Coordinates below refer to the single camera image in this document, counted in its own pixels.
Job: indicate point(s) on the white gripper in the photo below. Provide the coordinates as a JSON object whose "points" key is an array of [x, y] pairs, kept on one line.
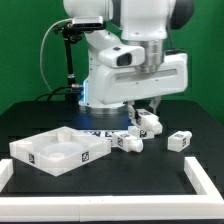
{"points": [[122, 85]]}

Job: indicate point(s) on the white square tabletop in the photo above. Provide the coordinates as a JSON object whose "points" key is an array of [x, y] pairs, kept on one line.
{"points": [[60, 150]]}

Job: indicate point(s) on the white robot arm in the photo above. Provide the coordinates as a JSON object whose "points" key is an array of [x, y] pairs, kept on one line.
{"points": [[145, 23]]}

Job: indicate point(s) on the white sheet with tags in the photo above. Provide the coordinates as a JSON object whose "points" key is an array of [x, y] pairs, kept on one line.
{"points": [[99, 133]]}

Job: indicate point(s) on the white U-shaped fence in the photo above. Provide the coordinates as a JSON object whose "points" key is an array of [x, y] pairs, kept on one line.
{"points": [[206, 203]]}

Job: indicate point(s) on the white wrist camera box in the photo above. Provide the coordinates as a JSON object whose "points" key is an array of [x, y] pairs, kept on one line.
{"points": [[122, 56]]}

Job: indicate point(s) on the black camera stand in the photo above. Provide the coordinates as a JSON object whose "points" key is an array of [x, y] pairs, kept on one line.
{"points": [[70, 36]]}

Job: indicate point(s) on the grey background camera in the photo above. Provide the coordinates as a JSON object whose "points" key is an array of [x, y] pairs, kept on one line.
{"points": [[92, 22]]}

